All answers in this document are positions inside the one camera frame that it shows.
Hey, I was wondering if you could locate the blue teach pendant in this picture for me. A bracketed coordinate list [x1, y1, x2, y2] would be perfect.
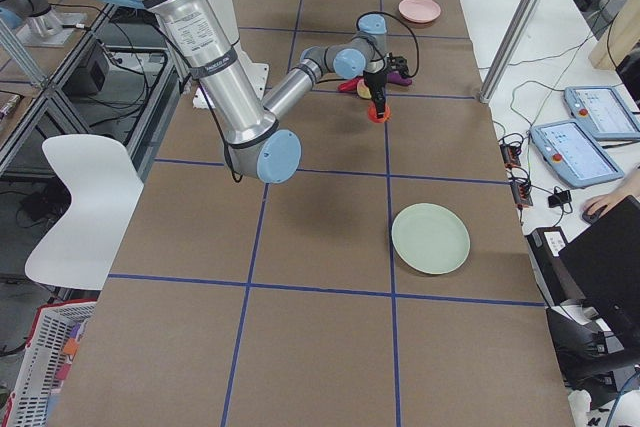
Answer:
[530, 120, 624, 189]
[564, 86, 639, 141]

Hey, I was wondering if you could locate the yellow pink peach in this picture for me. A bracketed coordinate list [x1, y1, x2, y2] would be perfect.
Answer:
[356, 78, 372, 100]

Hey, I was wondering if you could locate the pink plate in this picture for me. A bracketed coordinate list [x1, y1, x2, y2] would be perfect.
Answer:
[398, 0, 442, 24]

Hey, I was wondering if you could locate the aluminium frame post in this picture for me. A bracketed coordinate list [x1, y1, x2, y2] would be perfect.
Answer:
[478, 0, 541, 104]

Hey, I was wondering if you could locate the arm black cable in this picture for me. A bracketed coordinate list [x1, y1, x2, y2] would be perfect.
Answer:
[319, 10, 421, 86]

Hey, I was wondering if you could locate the green plate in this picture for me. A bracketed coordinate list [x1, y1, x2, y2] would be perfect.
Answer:
[391, 203, 471, 275]

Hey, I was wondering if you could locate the white perforated basket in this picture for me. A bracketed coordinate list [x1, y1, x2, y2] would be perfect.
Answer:
[2, 299, 96, 426]

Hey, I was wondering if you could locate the seated person in black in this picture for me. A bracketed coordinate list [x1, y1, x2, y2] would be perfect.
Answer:
[583, 178, 639, 216]

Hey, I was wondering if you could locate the black monitor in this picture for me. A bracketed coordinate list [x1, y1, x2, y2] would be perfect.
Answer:
[559, 196, 639, 347]

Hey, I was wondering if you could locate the black computer mouse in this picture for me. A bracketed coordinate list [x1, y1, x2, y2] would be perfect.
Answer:
[581, 208, 604, 225]

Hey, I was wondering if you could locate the white chair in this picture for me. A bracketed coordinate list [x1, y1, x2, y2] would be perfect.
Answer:
[25, 134, 143, 291]

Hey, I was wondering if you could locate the red pomegranate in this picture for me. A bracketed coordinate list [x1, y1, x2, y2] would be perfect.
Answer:
[367, 103, 391, 124]

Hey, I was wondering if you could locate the far blue teach pendant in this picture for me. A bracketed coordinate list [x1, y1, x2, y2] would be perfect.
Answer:
[564, 86, 639, 141]

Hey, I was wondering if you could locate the purple eggplant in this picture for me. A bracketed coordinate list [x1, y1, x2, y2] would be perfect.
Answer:
[387, 71, 413, 86]

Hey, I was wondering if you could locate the red chili pepper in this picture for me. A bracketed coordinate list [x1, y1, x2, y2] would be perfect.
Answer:
[337, 77, 361, 93]

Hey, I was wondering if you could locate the near blue teach pendant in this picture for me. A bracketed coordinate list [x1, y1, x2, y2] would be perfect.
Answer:
[530, 120, 624, 189]

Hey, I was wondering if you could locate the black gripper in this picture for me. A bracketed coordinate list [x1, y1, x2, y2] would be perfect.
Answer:
[363, 69, 387, 109]

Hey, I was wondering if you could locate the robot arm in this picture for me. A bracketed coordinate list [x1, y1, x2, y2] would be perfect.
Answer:
[101, 0, 390, 184]
[1, 0, 51, 29]

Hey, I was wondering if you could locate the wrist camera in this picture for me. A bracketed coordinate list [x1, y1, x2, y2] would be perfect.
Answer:
[386, 53, 411, 79]

